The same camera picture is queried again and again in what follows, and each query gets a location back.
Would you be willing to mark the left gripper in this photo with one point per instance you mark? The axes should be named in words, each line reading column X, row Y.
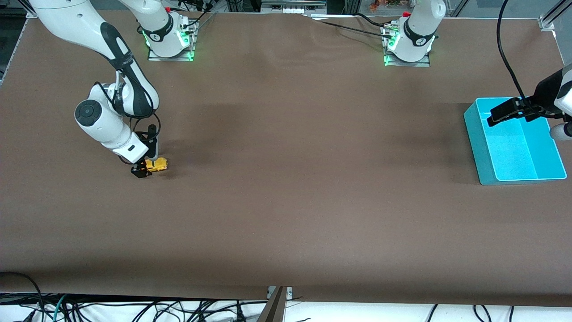
column 546, row 95

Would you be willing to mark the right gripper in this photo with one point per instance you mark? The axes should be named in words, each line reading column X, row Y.
column 139, row 171

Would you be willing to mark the yellow toy beetle car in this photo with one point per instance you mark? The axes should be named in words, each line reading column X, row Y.
column 157, row 164

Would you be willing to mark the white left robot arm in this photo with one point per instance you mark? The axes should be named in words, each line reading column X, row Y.
column 418, row 31

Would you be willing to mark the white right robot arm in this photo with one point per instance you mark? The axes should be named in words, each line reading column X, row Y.
column 67, row 18

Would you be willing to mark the cyan plastic bin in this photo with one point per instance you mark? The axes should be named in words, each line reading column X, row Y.
column 514, row 156

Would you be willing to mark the large table cover sheet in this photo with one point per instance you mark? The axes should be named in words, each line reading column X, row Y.
column 286, row 201

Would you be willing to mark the aluminium frame corner post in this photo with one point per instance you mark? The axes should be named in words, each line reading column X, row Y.
column 546, row 22

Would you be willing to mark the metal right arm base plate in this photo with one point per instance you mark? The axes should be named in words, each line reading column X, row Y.
column 170, row 58

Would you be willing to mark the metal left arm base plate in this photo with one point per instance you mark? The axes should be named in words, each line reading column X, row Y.
column 406, row 64

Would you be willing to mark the grey metal table edge bracket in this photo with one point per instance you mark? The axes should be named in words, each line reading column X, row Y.
column 276, row 306

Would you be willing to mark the grey network switch box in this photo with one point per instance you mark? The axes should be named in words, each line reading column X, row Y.
column 292, row 6

